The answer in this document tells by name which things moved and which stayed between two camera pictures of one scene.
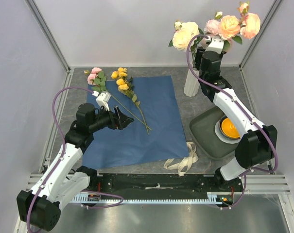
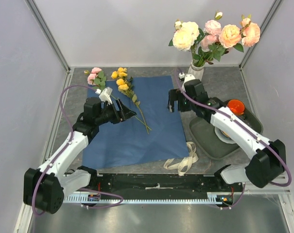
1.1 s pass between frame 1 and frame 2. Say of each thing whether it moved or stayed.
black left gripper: moved
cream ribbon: stayed
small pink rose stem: stayed
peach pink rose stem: moved
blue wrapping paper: stayed
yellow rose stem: stayed
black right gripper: moved
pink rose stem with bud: stayed
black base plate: stayed
